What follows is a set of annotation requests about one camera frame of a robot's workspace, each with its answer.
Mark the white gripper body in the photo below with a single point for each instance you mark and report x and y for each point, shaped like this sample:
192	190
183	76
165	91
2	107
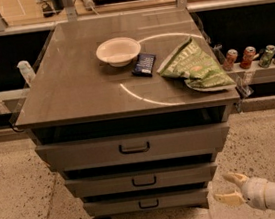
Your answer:
255	191

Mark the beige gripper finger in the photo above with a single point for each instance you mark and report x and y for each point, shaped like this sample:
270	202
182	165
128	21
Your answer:
236	178
232	199

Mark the grey drawer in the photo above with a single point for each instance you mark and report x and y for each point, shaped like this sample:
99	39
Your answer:
139	176
161	198
129	148

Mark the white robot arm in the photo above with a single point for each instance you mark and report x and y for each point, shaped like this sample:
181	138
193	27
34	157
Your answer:
269	195

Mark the grey bottom drawer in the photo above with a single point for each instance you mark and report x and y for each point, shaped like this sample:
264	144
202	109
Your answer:
161	198

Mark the grey drawer cabinet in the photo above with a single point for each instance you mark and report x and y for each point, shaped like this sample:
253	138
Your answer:
75	96

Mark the grey top drawer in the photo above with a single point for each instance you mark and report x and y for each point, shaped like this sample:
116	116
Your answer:
129	148

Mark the clear plastic holder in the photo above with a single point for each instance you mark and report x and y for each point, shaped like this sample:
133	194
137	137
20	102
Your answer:
242	84

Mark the green chip bag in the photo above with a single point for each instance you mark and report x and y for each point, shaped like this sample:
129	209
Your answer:
199	70

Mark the red soda can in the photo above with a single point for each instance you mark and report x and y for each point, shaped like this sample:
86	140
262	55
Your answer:
230	59

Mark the orange soda can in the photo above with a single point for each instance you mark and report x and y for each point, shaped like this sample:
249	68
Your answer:
249	55

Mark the dark blue snack bar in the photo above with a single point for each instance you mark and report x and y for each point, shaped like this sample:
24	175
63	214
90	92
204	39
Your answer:
144	65

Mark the white bowl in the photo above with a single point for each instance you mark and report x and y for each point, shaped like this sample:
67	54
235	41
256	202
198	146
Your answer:
118	52

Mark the white plastic bottle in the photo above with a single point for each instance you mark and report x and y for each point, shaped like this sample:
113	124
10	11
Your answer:
26	70

